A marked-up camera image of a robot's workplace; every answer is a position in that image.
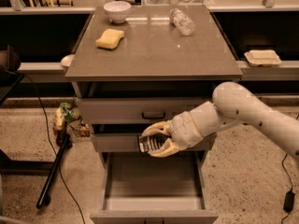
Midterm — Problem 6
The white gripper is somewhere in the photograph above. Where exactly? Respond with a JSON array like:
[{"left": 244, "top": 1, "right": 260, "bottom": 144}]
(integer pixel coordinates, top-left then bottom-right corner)
[{"left": 142, "top": 111, "right": 204, "bottom": 158}]

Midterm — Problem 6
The black cable on left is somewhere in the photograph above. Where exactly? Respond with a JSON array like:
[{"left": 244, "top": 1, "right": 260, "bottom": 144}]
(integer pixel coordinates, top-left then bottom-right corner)
[{"left": 18, "top": 72, "right": 87, "bottom": 224}]

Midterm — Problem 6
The white foam takeout container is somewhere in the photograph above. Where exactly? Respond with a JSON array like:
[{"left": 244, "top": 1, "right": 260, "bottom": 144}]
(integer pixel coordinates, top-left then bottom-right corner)
[{"left": 245, "top": 49, "right": 281, "bottom": 66}]

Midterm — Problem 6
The grey drawer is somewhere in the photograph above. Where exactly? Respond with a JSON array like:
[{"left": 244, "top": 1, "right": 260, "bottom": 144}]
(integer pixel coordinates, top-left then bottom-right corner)
[
  {"left": 77, "top": 97, "right": 206, "bottom": 124},
  {"left": 90, "top": 152, "right": 218, "bottom": 224},
  {"left": 91, "top": 133, "right": 217, "bottom": 152}
]

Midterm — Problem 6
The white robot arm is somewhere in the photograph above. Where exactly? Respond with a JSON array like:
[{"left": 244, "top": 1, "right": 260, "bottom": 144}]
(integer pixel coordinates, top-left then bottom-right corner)
[{"left": 138, "top": 82, "right": 299, "bottom": 161}]

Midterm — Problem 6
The bottom grey drawer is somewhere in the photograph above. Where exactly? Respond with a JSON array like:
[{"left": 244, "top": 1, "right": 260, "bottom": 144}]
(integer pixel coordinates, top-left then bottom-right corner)
[{"left": 90, "top": 152, "right": 218, "bottom": 224}]

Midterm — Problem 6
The grey drawer cabinet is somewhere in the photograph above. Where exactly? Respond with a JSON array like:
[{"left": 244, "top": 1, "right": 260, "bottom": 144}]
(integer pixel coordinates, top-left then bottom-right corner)
[{"left": 64, "top": 4, "right": 244, "bottom": 224}]

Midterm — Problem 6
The black power adapter with cable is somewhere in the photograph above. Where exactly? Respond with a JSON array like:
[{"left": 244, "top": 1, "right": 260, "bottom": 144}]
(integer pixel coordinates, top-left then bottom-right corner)
[{"left": 280, "top": 155, "right": 295, "bottom": 224}]

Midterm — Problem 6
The white round plate edge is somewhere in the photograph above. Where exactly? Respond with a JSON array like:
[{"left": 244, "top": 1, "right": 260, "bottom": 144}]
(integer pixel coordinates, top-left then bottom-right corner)
[{"left": 61, "top": 54, "right": 75, "bottom": 67}]

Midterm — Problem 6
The clear plastic bottle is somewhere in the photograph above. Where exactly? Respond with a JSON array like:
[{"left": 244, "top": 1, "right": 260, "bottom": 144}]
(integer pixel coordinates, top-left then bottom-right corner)
[{"left": 170, "top": 8, "right": 195, "bottom": 36}]

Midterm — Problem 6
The top grey drawer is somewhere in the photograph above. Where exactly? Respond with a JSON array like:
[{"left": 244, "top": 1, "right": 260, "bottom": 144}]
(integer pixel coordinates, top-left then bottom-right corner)
[{"left": 77, "top": 97, "right": 206, "bottom": 124}]

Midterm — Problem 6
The white ceramic bowl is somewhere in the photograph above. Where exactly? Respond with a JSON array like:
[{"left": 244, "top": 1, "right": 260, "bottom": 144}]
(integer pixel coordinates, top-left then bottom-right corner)
[{"left": 104, "top": 1, "right": 131, "bottom": 23}]

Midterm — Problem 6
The dark rxbar chocolate bar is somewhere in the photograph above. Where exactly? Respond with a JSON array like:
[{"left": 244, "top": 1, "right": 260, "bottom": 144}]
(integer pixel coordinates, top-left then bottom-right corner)
[{"left": 138, "top": 133, "right": 168, "bottom": 153}]

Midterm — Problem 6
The wire basket with snacks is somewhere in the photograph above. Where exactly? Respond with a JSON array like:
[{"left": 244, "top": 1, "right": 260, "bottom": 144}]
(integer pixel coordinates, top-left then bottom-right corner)
[{"left": 53, "top": 102, "right": 90, "bottom": 137}]

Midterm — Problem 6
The middle grey drawer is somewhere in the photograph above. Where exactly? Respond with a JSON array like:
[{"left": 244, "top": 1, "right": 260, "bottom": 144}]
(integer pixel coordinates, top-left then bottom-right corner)
[{"left": 91, "top": 133, "right": 217, "bottom": 152}]

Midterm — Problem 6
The yellow sponge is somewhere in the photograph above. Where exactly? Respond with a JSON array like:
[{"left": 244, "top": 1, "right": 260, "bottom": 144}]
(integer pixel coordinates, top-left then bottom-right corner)
[{"left": 95, "top": 29, "right": 124, "bottom": 49}]

